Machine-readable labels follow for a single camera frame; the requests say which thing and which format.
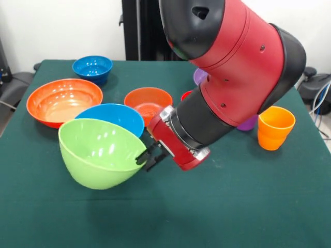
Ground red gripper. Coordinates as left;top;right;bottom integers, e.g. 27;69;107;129
135;105;210;173

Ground green bowl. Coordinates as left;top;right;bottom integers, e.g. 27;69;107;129
58;118;148;191

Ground large light blue bowl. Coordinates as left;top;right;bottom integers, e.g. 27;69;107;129
74;103;145;139

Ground dark green table cloth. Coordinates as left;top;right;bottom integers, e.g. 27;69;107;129
0;59;331;248

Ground small orange bowl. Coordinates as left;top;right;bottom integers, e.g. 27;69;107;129
124;87;173;127

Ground purple bowl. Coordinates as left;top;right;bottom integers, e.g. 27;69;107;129
193;68;209;86

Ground purple cup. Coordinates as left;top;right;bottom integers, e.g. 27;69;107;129
236;113;259;132

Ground small dark blue bowl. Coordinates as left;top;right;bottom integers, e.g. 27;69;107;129
72;55;113;87

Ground large orange bowl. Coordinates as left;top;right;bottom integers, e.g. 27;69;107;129
26;78;104;129

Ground orange cup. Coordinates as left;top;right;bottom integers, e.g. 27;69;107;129
257;105;296;151

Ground grey office chair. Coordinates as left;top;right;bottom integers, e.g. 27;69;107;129
0;71;36;109

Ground black equipment stand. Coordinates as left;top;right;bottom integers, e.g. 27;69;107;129
0;38;11;86

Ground black chair base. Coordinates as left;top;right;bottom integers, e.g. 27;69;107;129
297;66;331;116

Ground bundle of floor cables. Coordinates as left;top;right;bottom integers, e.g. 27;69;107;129
309;82;331;142

